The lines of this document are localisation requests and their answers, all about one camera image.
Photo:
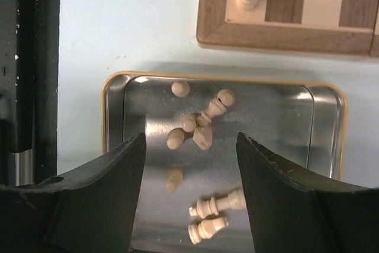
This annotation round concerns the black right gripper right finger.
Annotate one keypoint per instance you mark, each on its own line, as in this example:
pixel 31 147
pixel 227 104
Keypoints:
pixel 292 209

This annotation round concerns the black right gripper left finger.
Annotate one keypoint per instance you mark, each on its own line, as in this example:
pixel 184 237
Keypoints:
pixel 88 209

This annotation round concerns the pile of light chess pieces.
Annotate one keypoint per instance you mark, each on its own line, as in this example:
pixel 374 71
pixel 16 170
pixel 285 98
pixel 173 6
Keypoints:
pixel 207 210

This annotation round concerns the wooden chess board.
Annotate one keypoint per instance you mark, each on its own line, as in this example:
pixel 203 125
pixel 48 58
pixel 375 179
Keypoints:
pixel 347 27

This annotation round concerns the gold metal tin tray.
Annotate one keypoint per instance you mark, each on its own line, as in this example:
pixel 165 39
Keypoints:
pixel 301 121

